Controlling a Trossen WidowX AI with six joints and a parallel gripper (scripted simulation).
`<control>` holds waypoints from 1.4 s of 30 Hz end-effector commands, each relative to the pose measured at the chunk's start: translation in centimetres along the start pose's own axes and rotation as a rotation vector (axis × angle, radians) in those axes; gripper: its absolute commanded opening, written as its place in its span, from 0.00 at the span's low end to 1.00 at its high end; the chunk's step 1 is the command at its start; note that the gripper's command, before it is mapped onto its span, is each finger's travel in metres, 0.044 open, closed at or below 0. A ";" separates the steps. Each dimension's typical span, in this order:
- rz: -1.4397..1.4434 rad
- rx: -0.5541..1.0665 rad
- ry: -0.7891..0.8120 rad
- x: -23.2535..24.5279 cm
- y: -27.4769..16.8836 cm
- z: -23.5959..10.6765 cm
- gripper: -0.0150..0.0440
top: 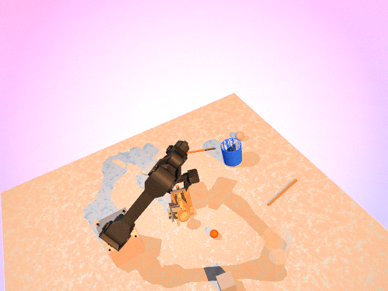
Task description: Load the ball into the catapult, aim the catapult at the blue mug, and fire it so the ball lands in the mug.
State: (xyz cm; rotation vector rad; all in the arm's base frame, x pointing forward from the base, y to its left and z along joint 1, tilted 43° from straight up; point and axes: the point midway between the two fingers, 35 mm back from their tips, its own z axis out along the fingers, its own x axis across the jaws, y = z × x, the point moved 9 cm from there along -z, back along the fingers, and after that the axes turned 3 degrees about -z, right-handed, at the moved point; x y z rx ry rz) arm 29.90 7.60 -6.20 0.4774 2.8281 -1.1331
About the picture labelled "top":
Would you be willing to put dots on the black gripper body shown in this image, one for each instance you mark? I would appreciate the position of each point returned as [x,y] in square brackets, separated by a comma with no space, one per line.
[191,176]

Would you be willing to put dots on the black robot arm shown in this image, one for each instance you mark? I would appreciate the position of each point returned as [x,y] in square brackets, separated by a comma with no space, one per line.
[161,180]

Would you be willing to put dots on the pale yellow flat square pad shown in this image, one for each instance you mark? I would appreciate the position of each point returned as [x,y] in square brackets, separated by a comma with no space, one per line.
[148,168]

